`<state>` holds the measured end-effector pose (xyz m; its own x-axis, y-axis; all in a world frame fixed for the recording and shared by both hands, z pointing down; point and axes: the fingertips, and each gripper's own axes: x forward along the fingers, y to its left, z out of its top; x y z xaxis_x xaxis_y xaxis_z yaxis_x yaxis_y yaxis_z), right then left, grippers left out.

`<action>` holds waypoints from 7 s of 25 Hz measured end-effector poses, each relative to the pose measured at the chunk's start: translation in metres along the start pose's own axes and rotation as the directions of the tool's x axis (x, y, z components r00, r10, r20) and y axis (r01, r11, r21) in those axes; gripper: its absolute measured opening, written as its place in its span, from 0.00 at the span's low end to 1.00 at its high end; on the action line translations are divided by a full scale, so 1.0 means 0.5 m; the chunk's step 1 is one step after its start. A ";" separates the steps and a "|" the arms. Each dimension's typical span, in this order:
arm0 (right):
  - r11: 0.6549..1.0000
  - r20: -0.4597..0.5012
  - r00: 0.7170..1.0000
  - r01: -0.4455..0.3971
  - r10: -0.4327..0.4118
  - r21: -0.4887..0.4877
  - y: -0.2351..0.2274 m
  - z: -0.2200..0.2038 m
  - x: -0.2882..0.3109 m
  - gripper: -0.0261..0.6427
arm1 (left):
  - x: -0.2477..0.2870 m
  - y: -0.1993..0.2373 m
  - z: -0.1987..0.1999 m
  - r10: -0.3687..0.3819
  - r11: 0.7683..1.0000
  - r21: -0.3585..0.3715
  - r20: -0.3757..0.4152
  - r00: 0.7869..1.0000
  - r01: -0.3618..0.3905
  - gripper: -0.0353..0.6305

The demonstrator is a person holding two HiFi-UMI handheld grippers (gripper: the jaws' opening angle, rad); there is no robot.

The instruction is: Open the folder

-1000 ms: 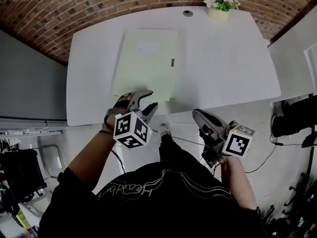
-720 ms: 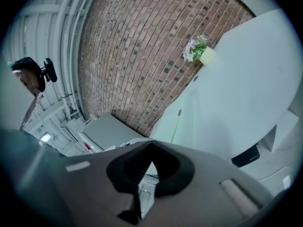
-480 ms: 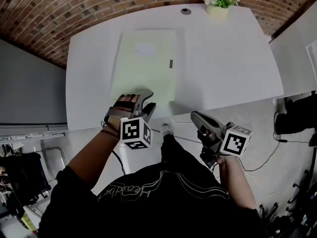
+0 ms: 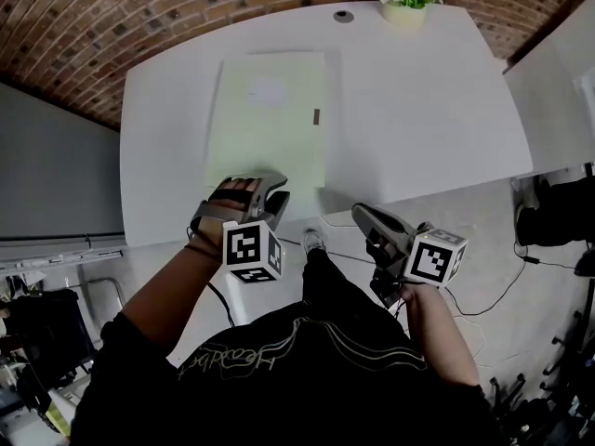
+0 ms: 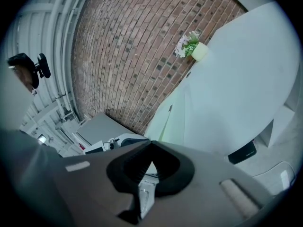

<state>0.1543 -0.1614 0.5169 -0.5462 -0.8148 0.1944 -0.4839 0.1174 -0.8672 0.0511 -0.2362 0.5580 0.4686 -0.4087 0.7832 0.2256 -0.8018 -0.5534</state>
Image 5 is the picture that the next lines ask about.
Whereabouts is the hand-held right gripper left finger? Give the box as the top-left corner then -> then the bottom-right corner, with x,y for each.
0,128 -> 153,227

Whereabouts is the light green plastic file box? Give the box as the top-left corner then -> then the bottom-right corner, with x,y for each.
144,83 -> 190,143

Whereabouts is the large grey cabinet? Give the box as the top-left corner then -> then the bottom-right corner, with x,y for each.
75,112 -> 145,151

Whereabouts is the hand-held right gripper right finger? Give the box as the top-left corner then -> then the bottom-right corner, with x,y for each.
139,140 -> 278,227

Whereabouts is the person's head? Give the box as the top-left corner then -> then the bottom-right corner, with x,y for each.
6,52 -> 40,96

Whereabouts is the clear plastic chair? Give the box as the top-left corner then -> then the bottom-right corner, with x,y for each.
252,161 -> 297,196

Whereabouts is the white pot with pink flowers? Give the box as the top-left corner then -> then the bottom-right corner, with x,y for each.
174,31 -> 209,61

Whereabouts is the white desk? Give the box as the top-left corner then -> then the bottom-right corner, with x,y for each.
143,1 -> 302,156

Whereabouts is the black head-worn camera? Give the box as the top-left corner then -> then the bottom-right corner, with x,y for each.
34,52 -> 52,79

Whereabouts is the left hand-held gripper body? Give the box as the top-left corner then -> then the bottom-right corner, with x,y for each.
84,137 -> 124,155

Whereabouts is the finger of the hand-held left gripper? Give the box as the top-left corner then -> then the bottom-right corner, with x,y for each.
120,133 -> 152,148

